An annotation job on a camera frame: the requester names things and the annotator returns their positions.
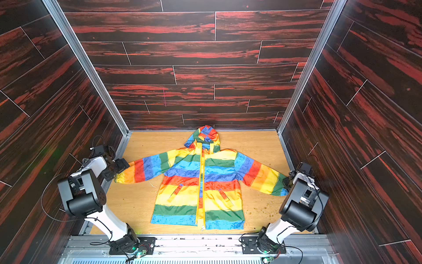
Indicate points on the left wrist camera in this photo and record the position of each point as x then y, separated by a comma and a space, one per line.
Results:
101, 150

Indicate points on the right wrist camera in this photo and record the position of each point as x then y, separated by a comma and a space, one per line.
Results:
306, 169

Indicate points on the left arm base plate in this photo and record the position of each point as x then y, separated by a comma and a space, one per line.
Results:
130, 246

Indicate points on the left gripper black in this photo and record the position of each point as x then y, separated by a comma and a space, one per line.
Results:
122, 165

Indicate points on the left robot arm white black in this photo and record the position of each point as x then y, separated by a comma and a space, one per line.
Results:
83, 197

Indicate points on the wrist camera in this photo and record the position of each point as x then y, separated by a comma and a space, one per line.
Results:
306, 169
101, 150

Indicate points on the aluminium front rail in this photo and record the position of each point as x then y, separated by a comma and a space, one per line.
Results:
202, 249

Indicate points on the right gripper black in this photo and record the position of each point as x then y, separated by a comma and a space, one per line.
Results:
290, 180

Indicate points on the rainbow striped kids jacket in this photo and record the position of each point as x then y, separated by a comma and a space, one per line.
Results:
202, 182

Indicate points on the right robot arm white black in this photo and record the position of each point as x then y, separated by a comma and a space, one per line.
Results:
300, 211

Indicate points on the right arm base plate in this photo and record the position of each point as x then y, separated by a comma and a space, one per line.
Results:
254, 245

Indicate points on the aluminium corner post left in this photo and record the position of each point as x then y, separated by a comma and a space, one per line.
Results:
75, 45

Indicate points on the aluminium corner post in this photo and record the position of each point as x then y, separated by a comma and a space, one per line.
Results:
75, 45
331, 20

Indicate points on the aluminium corner post right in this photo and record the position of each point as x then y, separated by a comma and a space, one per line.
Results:
331, 20

